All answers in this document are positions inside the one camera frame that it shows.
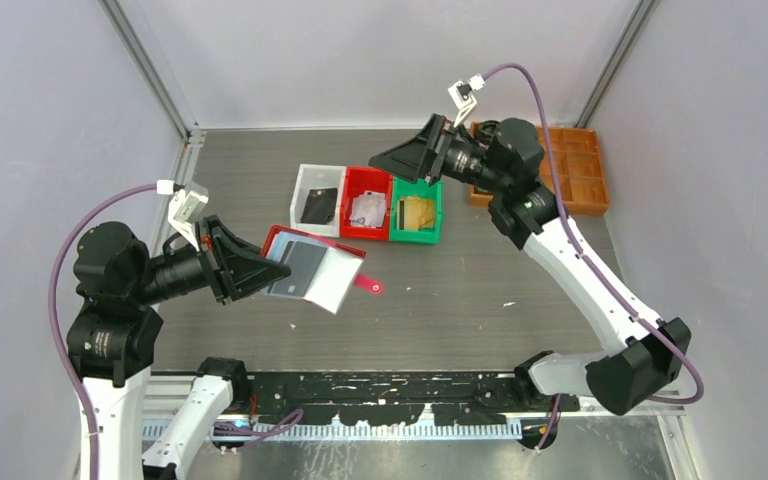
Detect grey card in holder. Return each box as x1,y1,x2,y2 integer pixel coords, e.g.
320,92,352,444
266,240,327,299

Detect white plastic bin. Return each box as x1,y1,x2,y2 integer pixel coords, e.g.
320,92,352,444
289,164,347,238

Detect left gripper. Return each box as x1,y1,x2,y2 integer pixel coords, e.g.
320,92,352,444
131,211,291,300

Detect black credit card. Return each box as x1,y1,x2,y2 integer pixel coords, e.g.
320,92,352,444
300,188,338,225

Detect green plastic bin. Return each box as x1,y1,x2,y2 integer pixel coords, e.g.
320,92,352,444
389,177,443,245

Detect gold credit card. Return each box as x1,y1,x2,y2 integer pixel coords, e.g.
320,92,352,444
396,196,436,232

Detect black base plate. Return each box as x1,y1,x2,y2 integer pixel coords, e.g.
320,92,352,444
224,371,553,427

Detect red plastic bin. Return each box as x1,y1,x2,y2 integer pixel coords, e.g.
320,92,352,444
339,167,393,241

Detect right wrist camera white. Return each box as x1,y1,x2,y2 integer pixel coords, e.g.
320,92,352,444
447,74,485,127

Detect rolled dark belt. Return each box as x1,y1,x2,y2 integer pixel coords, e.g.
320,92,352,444
473,120,499,145

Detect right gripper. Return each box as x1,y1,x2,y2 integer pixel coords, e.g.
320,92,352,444
367,115,506,195

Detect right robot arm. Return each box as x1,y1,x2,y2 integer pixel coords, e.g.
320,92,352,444
369,114,692,415

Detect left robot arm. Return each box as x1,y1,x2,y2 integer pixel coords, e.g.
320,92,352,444
66,216,290,479

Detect orange compartment tray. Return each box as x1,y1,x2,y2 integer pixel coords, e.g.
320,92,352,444
468,126,610,217

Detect white credit card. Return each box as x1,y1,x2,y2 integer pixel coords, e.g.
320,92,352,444
349,191,388,228

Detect red leather card holder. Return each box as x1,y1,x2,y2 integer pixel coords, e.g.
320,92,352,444
261,225,383,314

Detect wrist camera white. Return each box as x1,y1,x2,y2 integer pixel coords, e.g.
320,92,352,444
447,74,485,127
156,179,209,249

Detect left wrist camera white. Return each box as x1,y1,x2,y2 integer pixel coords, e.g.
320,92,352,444
156,179,209,249

